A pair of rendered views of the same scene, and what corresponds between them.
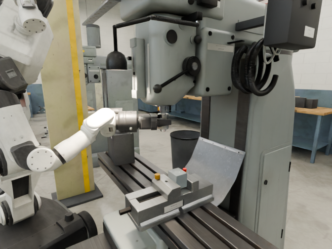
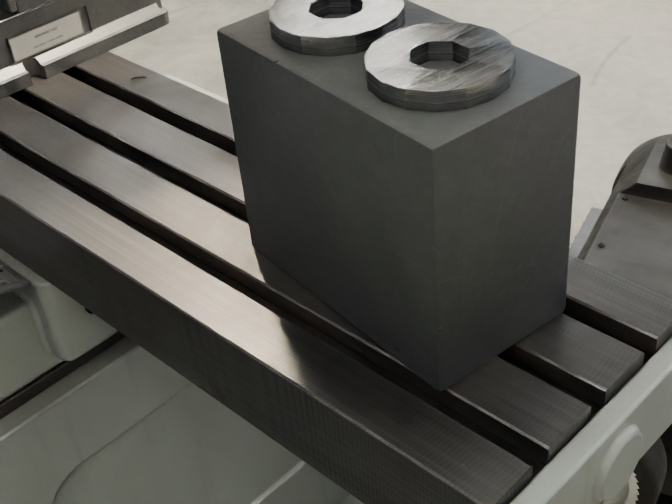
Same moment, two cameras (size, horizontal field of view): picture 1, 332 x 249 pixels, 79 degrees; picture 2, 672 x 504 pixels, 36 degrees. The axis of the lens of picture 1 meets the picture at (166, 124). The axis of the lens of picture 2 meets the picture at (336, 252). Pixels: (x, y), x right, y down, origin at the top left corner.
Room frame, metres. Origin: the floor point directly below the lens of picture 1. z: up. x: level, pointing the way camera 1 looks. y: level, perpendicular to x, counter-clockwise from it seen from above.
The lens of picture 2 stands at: (1.80, 0.16, 1.39)
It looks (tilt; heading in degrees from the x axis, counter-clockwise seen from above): 37 degrees down; 172
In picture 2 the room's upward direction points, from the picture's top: 6 degrees counter-clockwise
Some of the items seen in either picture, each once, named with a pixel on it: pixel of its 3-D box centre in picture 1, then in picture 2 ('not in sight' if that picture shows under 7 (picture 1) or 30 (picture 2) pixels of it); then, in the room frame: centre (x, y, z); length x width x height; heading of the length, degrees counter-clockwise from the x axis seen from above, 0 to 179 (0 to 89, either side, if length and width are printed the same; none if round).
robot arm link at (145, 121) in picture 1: (141, 122); not in sight; (0.82, 0.10, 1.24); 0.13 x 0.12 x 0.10; 9
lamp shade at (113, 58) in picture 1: (116, 60); not in sight; (0.73, 0.17, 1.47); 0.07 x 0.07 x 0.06
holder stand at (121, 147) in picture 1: (120, 143); (393, 164); (1.22, 0.29, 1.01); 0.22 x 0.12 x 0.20; 26
